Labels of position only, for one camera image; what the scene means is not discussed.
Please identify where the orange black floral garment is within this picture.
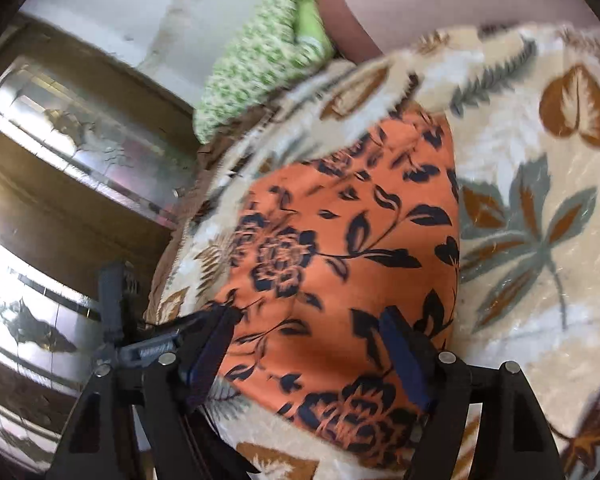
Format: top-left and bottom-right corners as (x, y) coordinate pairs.
(214, 105), (460, 468)

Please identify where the wooden wardrobe with glass panels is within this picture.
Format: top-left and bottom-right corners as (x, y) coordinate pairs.
(0, 16), (197, 478)

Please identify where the brown ruffled bedspread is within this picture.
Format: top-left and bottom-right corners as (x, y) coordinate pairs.
(144, 104), (279, 320)

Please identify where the cream leaf-print fleece blanket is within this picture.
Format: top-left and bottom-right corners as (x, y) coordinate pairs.
(147, 24), (600, 479)

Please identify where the green white patterned pillow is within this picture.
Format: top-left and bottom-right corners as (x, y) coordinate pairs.
(193, 0), (335, 144)

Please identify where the pink brown bolster cushion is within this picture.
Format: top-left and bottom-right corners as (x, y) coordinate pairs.
(317, 0), (600, 63)

